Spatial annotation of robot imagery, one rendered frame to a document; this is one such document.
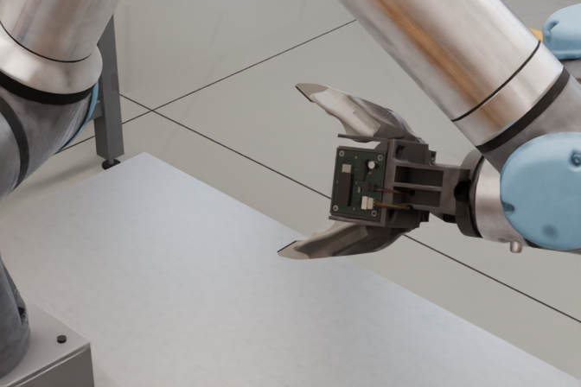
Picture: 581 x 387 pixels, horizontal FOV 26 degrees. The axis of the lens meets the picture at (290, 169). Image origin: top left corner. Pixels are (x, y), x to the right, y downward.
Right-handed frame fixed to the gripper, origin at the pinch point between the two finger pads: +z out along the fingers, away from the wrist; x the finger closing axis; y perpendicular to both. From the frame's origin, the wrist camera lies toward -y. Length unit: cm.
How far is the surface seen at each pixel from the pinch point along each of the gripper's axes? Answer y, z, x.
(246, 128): -180, 129, -6
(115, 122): -142, 142, -3
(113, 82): -138, 140, -13
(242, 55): -211, 154, -27
